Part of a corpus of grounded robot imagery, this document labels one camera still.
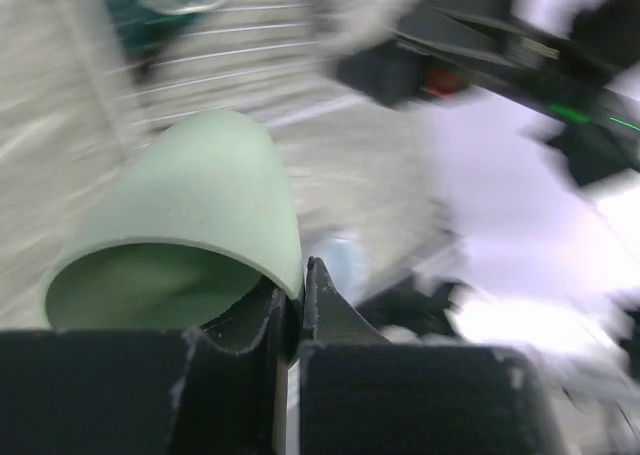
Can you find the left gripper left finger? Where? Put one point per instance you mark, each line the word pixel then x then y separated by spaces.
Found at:
pixel 212 390

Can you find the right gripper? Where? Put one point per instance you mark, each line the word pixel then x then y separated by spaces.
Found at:
pixel 439 48

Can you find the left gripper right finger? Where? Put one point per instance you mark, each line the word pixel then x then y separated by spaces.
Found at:
pixel 361 394

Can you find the light green cup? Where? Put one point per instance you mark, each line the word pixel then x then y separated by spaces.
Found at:
pixel 183 233

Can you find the dark green mug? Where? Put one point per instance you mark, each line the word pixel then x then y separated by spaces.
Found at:
pixel 145 28

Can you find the metal dish rack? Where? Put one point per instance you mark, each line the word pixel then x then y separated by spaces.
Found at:
pixel 259 57

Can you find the light blue mug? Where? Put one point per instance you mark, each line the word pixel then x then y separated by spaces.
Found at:
pixel 346 262

